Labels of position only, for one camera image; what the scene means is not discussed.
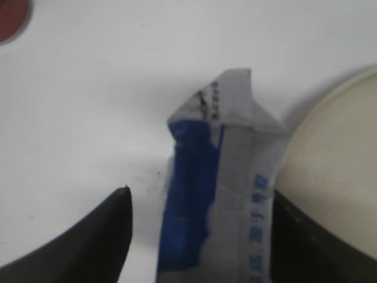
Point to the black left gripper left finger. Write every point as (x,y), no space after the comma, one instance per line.
(93,250)

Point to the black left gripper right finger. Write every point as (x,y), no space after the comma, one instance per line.
(303,251)

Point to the blue white milk carton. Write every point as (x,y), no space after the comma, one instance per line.
(217,220)

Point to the cream white plate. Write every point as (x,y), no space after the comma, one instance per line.
(329,166)

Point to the red drink can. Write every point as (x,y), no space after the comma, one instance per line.
(15,17)

